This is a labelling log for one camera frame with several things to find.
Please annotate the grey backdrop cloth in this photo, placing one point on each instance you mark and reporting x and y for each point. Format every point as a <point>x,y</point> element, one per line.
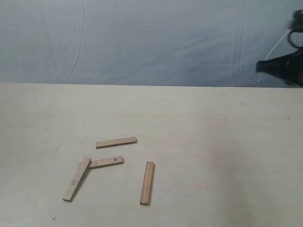
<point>143,42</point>

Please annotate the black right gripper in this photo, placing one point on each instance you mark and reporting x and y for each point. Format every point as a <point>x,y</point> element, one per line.
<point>285,67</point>

